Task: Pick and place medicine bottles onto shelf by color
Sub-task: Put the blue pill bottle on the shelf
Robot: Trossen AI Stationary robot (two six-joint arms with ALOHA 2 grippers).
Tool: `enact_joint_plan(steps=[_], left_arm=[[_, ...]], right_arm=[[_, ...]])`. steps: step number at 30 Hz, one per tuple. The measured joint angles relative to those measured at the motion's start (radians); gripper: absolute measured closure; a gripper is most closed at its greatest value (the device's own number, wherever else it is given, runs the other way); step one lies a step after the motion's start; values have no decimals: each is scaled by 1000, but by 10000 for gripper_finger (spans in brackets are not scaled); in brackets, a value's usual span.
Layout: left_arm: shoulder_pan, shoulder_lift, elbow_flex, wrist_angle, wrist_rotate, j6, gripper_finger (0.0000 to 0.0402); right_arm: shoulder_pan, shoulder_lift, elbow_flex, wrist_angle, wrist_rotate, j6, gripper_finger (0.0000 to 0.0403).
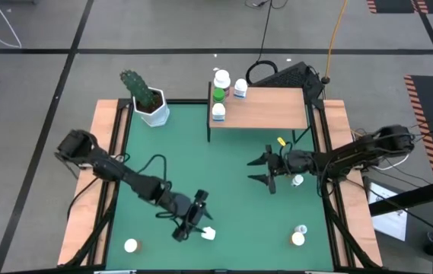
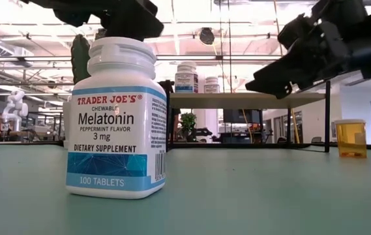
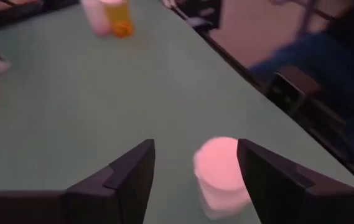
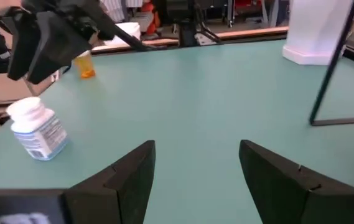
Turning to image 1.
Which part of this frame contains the monitor with white screen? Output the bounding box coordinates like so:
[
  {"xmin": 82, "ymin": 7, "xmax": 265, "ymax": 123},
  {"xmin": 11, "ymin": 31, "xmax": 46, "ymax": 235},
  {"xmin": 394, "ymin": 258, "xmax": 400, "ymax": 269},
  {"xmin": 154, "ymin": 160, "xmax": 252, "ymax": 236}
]
[{"xmin": 366, "ymin": 181, "xmax": 409, "ymax": 243}]

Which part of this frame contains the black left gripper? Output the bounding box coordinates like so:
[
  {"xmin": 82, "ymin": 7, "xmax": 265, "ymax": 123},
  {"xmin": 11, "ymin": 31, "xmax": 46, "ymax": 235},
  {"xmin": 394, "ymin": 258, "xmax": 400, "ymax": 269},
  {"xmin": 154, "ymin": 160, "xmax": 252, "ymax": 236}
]
[{"xmin": 170, "ymin": 189, "xmax": 214, "ymax": 244}]

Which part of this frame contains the green-capped bottle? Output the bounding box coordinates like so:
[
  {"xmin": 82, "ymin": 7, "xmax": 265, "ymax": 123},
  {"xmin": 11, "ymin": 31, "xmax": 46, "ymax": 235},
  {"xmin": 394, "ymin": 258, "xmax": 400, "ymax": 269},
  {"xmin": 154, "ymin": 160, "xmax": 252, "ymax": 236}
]
[{"xmin": 212, "ymin": 88, "xmax": 227, "ymax": 104}]

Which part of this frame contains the large bottle wide white cap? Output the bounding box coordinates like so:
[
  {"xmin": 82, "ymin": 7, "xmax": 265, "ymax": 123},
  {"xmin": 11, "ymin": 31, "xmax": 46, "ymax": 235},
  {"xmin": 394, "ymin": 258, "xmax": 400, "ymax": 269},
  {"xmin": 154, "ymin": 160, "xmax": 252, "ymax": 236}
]
[{"xmin": 213, "ymin": 68, "xmax": 232, "ymax": 98}]

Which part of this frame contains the white hexagonal plant pot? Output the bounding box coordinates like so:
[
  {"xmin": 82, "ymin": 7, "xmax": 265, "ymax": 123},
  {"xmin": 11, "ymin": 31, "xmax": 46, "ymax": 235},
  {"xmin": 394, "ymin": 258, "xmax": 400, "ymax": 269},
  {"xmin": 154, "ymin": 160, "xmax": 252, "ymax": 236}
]
[{"xmin": 132, "ymin": 86, "xmax": 170, "ymax": 128}]

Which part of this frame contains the black overhead beam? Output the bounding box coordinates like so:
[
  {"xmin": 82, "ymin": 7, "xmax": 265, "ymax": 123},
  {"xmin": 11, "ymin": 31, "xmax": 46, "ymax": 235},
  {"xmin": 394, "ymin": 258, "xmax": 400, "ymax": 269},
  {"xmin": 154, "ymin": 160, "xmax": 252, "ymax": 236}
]
[{"xmin": 368, "ymin": 173, "xmax": 433, "ymax": 217}]

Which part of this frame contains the green cactus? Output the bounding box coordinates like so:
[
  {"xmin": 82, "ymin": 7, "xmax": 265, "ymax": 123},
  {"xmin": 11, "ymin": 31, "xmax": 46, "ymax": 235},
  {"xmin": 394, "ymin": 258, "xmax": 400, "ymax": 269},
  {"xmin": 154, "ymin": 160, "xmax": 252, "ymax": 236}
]
[{"xmin": 119, "ymin": 69, "xmax": 155, "ymax": 108}]

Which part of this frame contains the wooden shelf with black legs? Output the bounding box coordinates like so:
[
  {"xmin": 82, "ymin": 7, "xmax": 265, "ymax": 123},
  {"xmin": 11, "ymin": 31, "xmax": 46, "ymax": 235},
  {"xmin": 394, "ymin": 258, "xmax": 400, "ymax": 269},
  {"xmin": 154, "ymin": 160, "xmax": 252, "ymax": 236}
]
[{"xmin": 207, "ymin": 81, "xmax": 310, "ymax": 143}]

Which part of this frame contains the black coiled floor cable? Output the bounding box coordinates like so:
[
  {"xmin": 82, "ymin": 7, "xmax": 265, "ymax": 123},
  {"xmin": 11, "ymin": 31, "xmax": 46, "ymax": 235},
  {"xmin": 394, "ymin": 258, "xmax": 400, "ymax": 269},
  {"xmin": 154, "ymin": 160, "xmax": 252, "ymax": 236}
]
[{"xmin": 245, "ymin": 0, "xmax": 280, "ymax": 87}]

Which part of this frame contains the wooden table side board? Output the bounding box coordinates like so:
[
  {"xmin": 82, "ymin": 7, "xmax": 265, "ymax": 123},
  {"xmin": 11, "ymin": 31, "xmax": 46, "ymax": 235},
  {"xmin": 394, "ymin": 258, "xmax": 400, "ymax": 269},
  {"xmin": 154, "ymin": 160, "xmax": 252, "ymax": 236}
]
[
  {"xmin": 322, "ymin": 99, "xmax": 384, "ymax": 267},
  {"xmin": 56, "ymin": 99, "xmax": 130, "ymax": 266}
]

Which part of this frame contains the yellow cable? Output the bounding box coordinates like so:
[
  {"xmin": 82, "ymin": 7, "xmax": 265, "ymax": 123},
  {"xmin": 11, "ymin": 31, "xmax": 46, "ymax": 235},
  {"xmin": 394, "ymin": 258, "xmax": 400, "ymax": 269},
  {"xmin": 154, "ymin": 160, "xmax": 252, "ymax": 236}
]
[{"xmin": 324, "ymin": 0, "xmax": 349, "ymax": 79}]

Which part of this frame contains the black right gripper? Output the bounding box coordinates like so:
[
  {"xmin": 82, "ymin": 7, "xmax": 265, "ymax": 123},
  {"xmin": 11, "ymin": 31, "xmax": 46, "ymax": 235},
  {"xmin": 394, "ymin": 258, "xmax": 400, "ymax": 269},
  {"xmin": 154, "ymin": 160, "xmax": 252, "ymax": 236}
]
[{"xmin": 247, "ymin": 143, "xmax": 297, "ymax": 195}]

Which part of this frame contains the black aluminium table frame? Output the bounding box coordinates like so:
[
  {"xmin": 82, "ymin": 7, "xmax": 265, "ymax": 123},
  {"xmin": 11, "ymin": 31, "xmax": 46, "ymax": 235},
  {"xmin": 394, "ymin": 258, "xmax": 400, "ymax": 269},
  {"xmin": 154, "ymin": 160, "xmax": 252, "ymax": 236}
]
[{"xmin": 58, "ymin": 97, "xmax": 383, "ymax": 274}]

